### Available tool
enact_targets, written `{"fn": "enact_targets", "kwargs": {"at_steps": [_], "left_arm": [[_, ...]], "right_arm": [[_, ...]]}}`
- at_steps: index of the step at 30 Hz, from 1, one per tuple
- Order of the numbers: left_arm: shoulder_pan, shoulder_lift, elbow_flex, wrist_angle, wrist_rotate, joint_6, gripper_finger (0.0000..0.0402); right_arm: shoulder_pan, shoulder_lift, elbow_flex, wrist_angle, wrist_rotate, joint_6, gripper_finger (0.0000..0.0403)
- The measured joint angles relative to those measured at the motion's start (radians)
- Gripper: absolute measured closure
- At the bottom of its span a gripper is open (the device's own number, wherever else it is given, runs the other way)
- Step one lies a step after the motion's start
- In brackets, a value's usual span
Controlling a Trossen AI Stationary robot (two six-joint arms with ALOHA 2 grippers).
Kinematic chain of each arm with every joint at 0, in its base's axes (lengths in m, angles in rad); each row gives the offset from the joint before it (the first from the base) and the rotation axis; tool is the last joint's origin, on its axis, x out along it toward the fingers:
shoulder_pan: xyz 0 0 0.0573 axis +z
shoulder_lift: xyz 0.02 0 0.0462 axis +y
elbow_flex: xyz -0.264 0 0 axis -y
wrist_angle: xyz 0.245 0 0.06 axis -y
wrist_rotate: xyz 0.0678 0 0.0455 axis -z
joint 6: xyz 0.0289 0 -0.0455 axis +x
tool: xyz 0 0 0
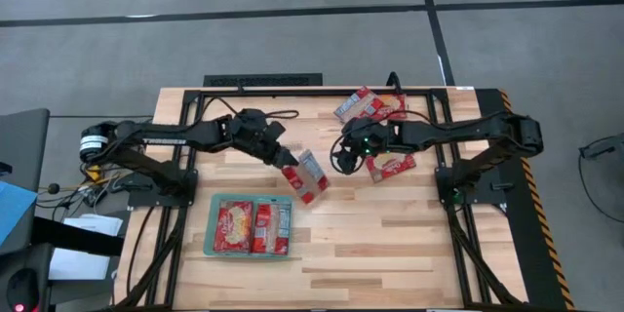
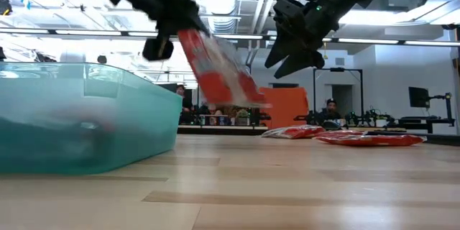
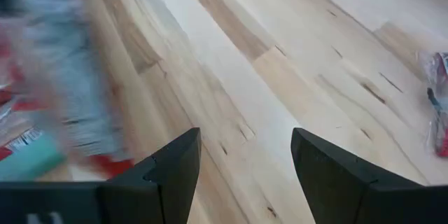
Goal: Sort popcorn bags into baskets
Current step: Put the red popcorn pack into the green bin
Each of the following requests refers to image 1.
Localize black clamp on table edge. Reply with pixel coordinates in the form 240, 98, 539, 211
385, 71, 404, 95

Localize black strap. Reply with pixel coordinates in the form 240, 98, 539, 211
31, 216, 126, 257

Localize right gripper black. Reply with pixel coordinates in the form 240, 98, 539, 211
334, 116, 391, 176

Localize black device red light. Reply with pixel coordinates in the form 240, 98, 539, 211
0, 243, 55, 312

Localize dark grey panel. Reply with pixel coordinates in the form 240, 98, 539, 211
0, 108, 52, 254

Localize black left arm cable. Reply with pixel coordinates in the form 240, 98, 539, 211
202, 96, 300, 121

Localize red popcorn bag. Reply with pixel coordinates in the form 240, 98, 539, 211
251, 203, 293, 256
281, 149, 331, 205
213, 199, 254, 254
377, 93, 409, 121
332, 86, 386, 124
365, 152, 418, 184

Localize black floor vent grille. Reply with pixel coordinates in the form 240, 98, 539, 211
203, 72, 324, 88

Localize blue paper sheet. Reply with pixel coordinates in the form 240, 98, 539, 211
0, 179, 39, 248

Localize black mat hazard stripe edge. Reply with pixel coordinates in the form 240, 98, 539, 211
475, 88, 576, 311

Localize teal plastic basket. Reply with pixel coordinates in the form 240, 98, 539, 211
202, 192, 295, 258

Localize white paper sheets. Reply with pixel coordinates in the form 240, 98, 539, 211
48, 214, 124, 282

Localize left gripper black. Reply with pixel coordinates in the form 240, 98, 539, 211
243, 119, 300, 172

